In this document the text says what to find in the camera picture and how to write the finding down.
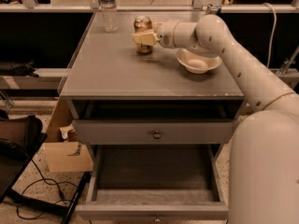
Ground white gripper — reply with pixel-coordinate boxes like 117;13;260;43
133;21;178;49

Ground orange soda can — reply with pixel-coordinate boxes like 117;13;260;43
134;15;152;54

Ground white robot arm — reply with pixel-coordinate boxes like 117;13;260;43
133;15;299;224

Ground silver blue energy drink can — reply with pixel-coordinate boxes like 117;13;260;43
206;4;221;15

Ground grey drawer cabinet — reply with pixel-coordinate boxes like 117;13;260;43
59;10;247;224

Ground grey top drawer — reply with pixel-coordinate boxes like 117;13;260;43
73;119;237;145

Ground grey open middle drawer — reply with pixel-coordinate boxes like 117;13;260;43
76;145;228;222

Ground clear plastic water bottle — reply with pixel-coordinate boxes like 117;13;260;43
99;0;118;33

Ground cardboard box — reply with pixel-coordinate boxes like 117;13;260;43
44;100;93;173

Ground brown bag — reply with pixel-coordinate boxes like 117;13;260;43
0;116;43;150

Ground black chair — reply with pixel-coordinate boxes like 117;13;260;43
0;109;92;224

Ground metal railing frame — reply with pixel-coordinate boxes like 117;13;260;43
0;0;299;15

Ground white hanging cable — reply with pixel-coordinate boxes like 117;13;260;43
263;2;278;69

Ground black floor cable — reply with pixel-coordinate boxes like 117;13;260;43
15;159;78;221

